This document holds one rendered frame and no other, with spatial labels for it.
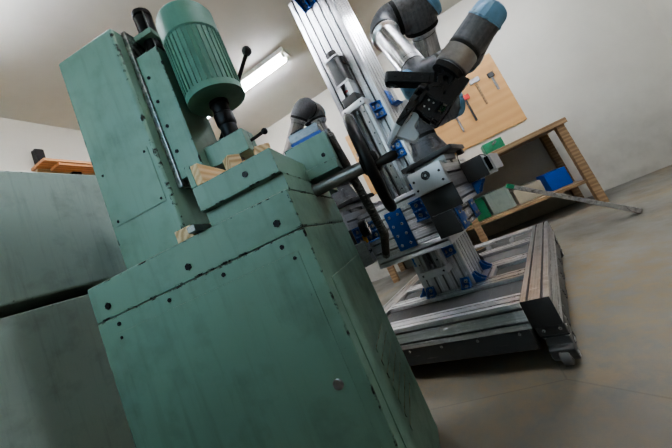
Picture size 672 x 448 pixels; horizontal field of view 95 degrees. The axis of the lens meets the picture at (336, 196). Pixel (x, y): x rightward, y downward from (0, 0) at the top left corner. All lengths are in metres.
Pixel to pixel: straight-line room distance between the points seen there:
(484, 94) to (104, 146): 3.82
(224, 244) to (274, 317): 0.19
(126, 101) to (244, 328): 0.74
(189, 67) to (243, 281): 0.64
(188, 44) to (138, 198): 0.47
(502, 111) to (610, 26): 1.29
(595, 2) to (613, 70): 0.76
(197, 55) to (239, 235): 0.57
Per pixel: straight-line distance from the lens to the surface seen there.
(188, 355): 0.83
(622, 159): 4.40
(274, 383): 0.75
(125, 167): 1.07
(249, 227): 0.70
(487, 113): 4.17
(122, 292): 0.92
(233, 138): 0.96
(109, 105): 1.16
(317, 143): 0.90
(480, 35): 0.78
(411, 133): 0.72
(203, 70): 1.02
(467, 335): 1.33
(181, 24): 1.13
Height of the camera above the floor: 0.65
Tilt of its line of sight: 8 degrees up
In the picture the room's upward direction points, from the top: 24 degrees counter-clockwise
